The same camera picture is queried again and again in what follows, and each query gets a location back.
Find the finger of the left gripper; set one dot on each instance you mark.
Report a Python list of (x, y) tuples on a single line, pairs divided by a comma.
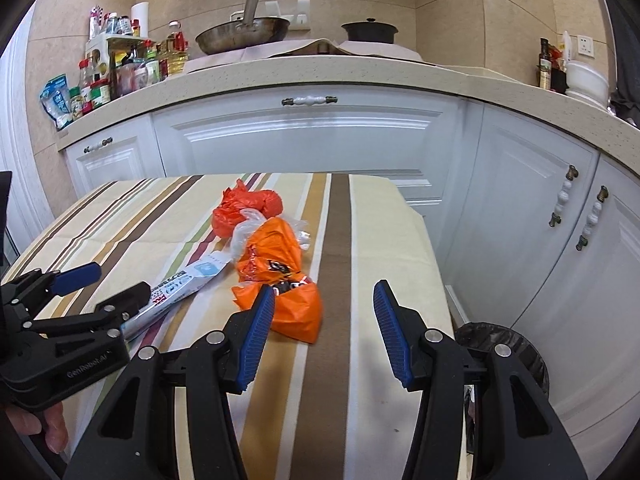
[(110, 313), (38, 287)]

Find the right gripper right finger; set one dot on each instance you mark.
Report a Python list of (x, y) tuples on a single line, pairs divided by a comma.
[(517, 433)]

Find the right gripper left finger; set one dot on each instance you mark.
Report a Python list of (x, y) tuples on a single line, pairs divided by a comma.
[(132, 433)]

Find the small red-orange plastic bag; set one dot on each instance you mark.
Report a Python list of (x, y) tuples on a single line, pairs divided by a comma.
[(228, 214)]

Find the large orange plastic bag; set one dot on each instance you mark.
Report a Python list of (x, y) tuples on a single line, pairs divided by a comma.
[(280, 274)]

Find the person's left hand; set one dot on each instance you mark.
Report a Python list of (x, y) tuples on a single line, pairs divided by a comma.
[(51, 421)]

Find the blue white snack pouch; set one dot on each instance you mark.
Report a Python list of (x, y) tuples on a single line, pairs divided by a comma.
[(55, 100)]

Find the white condiment rack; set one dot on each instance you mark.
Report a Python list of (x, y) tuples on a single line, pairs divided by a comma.
[(119, 67)]

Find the yellow cooking oil bottle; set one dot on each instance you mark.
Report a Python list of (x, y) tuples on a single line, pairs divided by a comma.
[(173, 51)]

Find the white paper towel roll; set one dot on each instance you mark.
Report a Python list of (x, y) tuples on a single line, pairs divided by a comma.
[(140, 13)]

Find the steel wok pan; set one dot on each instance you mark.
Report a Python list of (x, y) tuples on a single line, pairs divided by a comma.
[(249, 31)]

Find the pink stove cover cloth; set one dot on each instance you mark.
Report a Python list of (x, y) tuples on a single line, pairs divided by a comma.
[(320, 46)]

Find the dark grey cloth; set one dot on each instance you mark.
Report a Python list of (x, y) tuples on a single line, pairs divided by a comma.
[(625, 97)]

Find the white ceramic bowl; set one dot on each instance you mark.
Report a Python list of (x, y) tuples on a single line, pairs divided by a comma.
[(587, 84)]

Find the dark sauce bottle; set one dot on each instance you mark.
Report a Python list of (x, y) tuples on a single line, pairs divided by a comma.
[(544, 65)]

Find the black cooking pot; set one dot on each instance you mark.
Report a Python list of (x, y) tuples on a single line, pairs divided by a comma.
[(371, 30)]

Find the drawer handle left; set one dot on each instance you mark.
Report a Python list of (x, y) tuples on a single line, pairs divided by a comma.
[(96, 147)]

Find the drawer handle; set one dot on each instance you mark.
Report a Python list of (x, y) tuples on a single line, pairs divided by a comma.
[(96, 147), (309, 100)]

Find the cabinet door handle right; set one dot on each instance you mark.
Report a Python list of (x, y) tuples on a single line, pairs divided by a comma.
[(592, 219)]

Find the cabinet door handle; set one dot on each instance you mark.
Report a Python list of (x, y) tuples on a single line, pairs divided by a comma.
[(592, 219), (563, 196)]

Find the cabinet door handle left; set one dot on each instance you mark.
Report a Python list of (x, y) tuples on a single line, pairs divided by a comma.
[(563, 196)]

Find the drawer handle centre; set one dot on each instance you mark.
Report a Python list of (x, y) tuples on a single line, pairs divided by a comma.
[(309, 100)]

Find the white wall hook strip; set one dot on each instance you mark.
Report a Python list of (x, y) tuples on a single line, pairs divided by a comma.
[(295, 12)]

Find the white wall socket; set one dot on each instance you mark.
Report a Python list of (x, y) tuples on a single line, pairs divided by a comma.
[(585, 46)]

